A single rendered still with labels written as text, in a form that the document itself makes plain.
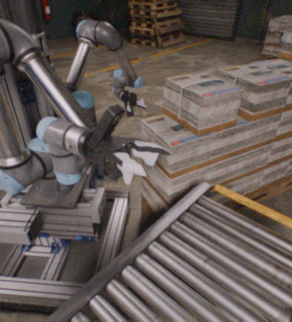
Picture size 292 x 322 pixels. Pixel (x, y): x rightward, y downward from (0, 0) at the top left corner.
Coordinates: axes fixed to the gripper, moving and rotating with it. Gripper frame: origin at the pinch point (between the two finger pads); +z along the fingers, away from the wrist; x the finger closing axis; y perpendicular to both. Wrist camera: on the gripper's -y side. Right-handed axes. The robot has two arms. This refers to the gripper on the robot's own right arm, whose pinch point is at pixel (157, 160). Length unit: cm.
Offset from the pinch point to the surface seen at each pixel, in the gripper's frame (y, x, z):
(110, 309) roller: 45.2, 10.3, -5.0
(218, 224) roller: 41, -36, 11
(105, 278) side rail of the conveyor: 44.3, 4.0, -11.8
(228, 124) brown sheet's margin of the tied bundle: 26, -105, -8
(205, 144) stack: 36, -92, -15
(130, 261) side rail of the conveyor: 43.4, -5.2, -8.5
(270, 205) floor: 105, -163, 29
